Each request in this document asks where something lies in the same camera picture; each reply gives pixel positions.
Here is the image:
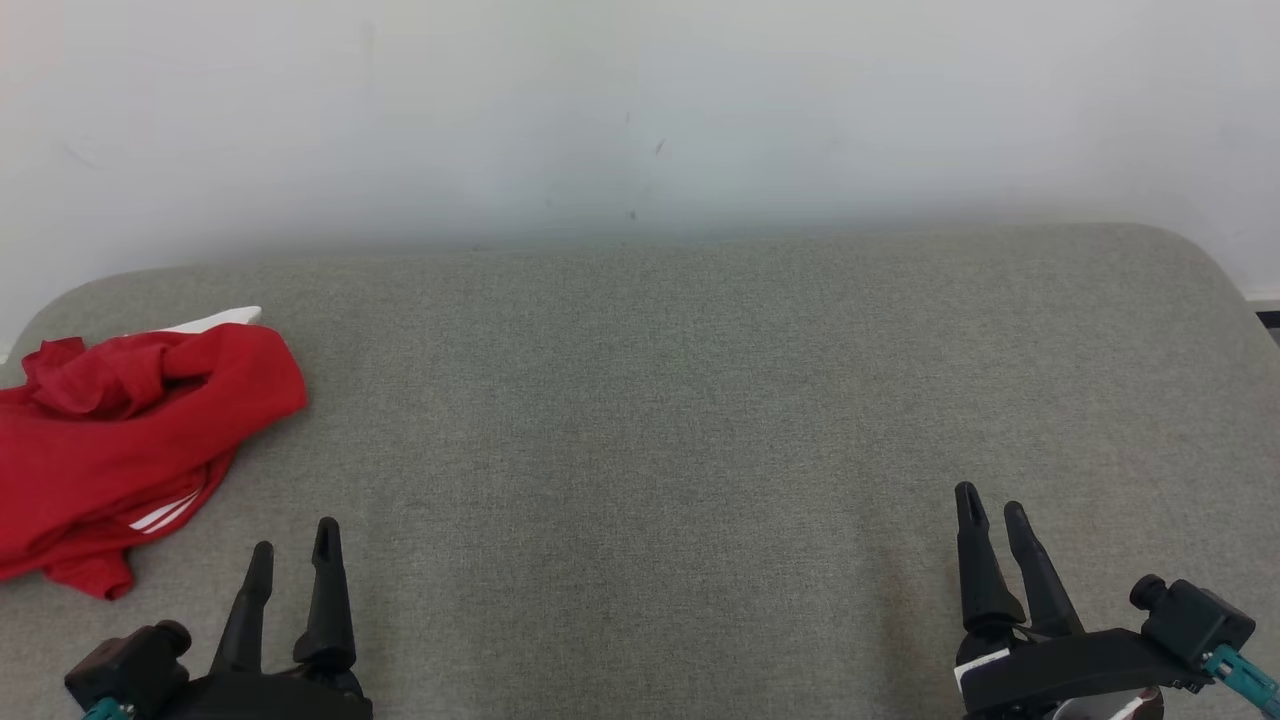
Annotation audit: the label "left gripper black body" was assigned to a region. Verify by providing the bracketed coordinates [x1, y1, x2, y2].
[160, 666, 373, 720]

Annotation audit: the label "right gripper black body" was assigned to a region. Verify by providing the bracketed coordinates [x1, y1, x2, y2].
[955, 627, 1216, 720]

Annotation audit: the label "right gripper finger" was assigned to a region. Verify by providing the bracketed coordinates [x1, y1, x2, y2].
[955, 482, 1026, 634]
[1003, 501, 1086, 639]

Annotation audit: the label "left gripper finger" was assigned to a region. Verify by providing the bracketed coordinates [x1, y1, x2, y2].
[210, 541, 274, 676]
[293, 517, 358, 670]

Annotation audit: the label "red basketball jersey white sleeves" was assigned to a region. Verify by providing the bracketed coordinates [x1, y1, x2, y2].
[0, 306, 309, 561]

